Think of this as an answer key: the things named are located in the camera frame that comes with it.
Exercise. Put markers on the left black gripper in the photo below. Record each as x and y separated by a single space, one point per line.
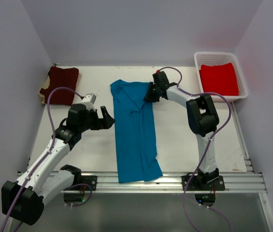
104 123

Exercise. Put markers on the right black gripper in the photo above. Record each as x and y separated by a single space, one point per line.
149 97

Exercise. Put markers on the blue t shirt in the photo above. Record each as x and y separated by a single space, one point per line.
135 136

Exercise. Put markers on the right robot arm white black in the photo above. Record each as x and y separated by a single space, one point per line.
202 120

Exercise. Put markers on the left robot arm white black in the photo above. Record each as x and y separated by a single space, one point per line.
26 198

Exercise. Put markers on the dark red folded t shirt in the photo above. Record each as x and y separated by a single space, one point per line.
62 78

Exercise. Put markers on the beige folded t shirt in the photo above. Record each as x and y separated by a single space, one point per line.
42 90

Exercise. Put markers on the white plastic basket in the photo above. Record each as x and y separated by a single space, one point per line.
218 59

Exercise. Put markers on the bright red t shirt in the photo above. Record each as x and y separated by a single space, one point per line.
220 79

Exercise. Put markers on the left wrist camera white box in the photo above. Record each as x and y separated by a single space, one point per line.
88 100

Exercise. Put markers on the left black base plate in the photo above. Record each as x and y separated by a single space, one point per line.
88 182

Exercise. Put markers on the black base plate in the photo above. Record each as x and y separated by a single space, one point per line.
203 182
88 182

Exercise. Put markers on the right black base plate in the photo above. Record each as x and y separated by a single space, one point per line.
203 182

